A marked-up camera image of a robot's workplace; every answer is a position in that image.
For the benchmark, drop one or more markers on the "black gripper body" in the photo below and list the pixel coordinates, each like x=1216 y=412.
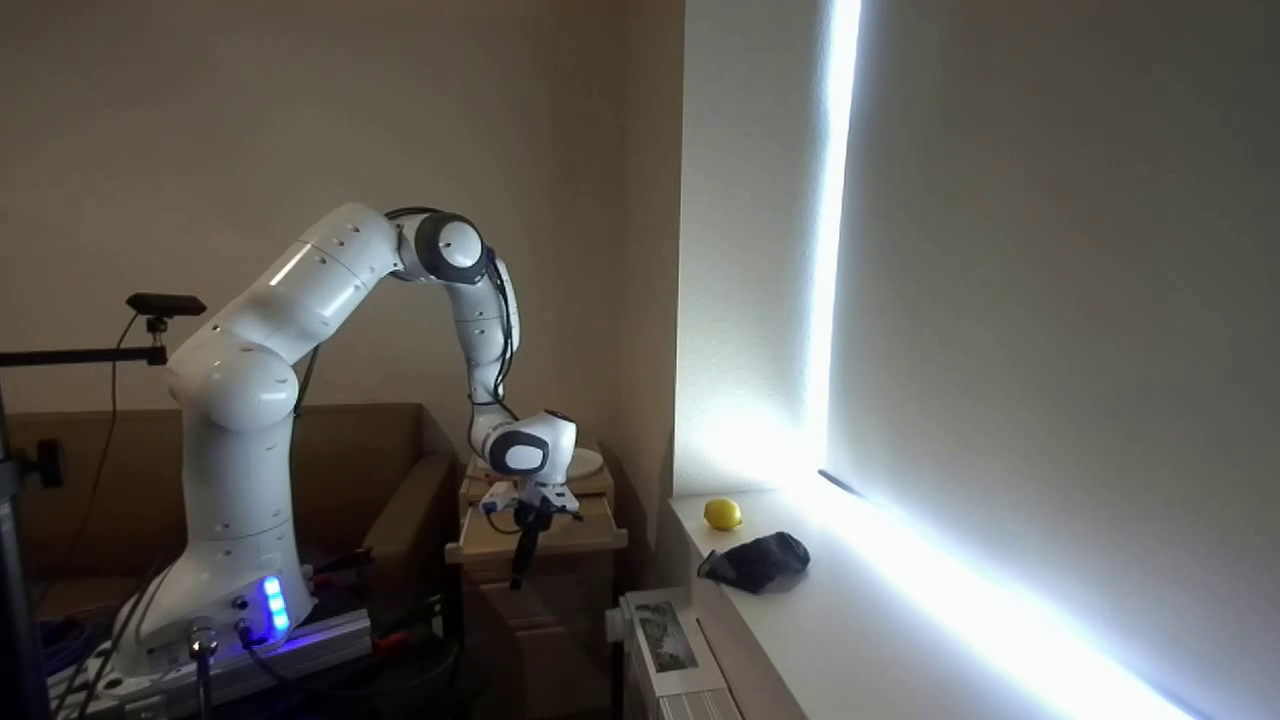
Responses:
x=530 y=520

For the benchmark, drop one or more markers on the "wooden dresser drawer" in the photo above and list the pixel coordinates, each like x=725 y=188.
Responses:
x=593 y=539

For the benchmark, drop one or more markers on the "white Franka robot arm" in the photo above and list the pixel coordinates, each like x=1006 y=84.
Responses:
x=241 y=443

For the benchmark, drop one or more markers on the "light wooden dresser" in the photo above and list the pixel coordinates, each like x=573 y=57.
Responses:
x=533 y=643

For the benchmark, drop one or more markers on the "white round plate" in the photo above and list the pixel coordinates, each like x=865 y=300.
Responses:
x=589 y=465

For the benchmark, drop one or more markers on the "small yellow ball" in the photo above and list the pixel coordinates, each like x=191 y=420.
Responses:
x=721 y=515

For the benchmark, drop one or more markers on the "crumpled blue cloth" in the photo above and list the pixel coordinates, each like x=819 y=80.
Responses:
x=756 y=560

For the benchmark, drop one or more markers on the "white window sill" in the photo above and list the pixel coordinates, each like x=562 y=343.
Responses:
x=854 y=624

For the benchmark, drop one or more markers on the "black stand clamp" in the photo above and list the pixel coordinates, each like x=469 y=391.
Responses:
x=41 y=465

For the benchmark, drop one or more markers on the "white roller window blind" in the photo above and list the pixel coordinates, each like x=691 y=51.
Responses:
x=1066 y=294

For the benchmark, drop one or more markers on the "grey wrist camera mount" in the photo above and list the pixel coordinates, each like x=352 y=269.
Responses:
x=566 y=506

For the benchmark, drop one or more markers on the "aluminium mounting rail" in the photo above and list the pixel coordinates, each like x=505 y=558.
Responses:
x=224 y=666

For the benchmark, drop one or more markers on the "black stereo camera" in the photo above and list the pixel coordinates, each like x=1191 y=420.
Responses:
x=167 y=306

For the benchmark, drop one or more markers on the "black camera boom pole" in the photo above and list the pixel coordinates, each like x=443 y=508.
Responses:
x=81 y=357

